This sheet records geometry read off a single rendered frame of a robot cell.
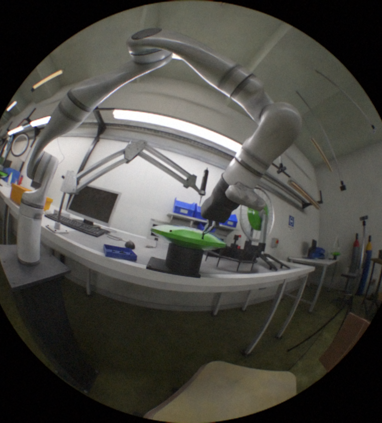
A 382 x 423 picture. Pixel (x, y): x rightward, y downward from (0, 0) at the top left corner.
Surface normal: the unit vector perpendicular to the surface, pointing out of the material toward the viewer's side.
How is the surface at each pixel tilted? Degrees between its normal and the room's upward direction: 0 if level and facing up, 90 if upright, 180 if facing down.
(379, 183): 90
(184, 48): 144
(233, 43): 180
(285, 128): 157
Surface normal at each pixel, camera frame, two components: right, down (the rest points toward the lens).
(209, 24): -0.22, 0.96
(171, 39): 0.05, 0.44
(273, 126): -0.54, 0.68
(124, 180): 0.25, -0.11
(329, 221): -0.94, -0.25
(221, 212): 0.01, 0.70
